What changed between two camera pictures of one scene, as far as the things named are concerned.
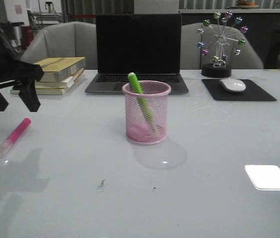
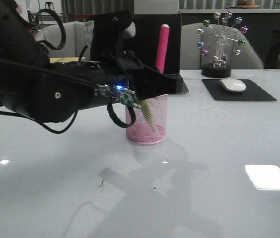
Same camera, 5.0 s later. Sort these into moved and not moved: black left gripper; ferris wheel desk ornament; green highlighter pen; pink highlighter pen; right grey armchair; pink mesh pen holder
Moved: pink highlighter pen; black left gripper
Not moved: green highlighter pen; right grey armchair; pink mesh pen holder; ferris wheel desk ornament
